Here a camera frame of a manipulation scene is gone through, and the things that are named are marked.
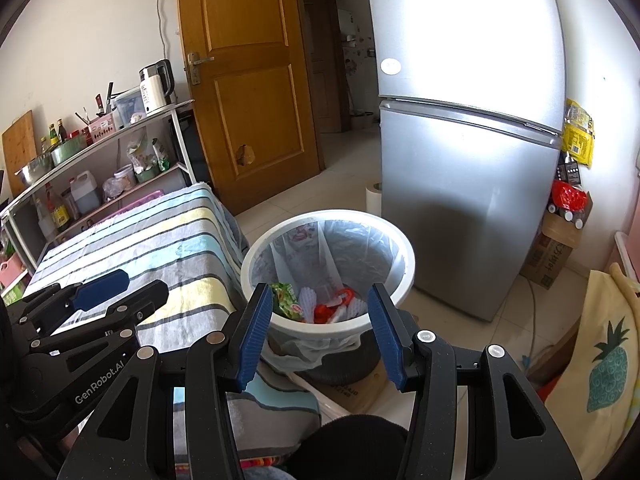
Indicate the clear plastic storage container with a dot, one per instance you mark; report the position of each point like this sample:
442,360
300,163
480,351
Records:
127,105

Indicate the dark sauce bottle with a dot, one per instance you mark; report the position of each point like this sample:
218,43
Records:
53,137
62,130

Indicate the dark bucket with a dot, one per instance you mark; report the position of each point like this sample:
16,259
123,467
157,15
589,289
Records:
361,121

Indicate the clear glass bottle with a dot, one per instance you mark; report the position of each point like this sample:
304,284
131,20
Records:
44,225

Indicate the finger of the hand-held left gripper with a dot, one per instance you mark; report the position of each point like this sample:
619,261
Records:
100,287
140,300

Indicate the green bowl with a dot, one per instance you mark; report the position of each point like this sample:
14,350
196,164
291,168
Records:
147,176

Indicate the green pot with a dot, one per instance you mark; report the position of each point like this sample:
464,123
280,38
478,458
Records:
67,150

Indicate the opened snack bags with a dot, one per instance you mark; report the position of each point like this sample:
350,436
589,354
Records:
140,157

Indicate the wooden door frame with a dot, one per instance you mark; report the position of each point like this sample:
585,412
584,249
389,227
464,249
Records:
330,60

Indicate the green snack bag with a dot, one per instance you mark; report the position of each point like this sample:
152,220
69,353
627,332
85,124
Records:
286,302

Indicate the pink utensil basket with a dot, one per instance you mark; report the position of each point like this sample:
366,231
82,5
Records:
102,127

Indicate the pink plastic tray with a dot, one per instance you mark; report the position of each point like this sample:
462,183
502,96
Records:
145,197

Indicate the pink panel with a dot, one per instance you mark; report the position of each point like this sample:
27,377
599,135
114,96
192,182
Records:
622,260

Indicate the white paper roll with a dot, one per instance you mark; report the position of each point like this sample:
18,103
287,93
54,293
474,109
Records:
372,200

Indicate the white rimmed black trash bin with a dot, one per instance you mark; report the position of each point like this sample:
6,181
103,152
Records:
325,330

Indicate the white jug of dark liquid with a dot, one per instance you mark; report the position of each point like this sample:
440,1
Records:
86,197

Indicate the white metal shelf rack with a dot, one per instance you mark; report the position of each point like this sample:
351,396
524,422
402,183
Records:
182,145

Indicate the red plastic bag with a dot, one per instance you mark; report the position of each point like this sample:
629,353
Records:
570,196

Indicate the person's black trouser knee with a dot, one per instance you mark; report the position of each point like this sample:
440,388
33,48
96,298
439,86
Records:
350,450

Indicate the yellow pineapple print cloth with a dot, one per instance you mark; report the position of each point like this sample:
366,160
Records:
605,350

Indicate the white pink plastic wrapper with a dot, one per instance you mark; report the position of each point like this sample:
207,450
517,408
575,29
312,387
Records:
357,307

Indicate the yellow packet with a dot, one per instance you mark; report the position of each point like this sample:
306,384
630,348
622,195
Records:
577,147
580,115

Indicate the striped tablecloth table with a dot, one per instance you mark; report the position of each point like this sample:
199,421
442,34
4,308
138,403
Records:
150,250

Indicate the wooden cutting board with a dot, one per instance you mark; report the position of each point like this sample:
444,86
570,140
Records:
20,140

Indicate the red plastic wrapper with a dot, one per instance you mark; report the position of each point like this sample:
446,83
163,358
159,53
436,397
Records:
325,312

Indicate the flat cardboard sheet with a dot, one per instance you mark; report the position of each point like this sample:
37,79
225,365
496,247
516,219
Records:
360,390

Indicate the green seasoning pack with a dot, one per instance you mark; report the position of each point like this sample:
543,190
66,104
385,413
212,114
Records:
162,157

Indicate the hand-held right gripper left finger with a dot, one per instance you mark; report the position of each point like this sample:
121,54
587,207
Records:
255,335

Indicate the dark jar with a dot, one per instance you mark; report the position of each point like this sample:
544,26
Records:
70,207

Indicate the white plastic tub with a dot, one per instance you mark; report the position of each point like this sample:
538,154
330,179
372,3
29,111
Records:
125,177

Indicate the black packet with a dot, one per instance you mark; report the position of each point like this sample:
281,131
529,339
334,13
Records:
568,172

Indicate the silver refrigerator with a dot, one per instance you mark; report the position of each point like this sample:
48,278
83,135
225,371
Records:
450,185

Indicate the wooden door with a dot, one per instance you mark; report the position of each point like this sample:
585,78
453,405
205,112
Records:
250,110

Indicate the white electric kettle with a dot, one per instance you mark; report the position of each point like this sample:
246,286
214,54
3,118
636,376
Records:
151,92

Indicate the cardboard box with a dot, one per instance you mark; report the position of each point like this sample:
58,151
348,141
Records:
545,260

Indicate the crumpled clear plastic bag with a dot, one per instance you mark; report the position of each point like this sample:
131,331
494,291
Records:
113,191

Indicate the clear plastic bin liner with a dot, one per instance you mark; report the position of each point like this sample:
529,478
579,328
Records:
360,255

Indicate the steel basin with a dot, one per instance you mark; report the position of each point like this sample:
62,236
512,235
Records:
34,170

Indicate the soy sauce bottle yellow label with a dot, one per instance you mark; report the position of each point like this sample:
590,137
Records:
59,217

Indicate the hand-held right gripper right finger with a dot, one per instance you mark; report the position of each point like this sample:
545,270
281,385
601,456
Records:
390,335

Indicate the multicoloured striped cloth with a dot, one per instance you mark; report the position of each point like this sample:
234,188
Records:
270,467

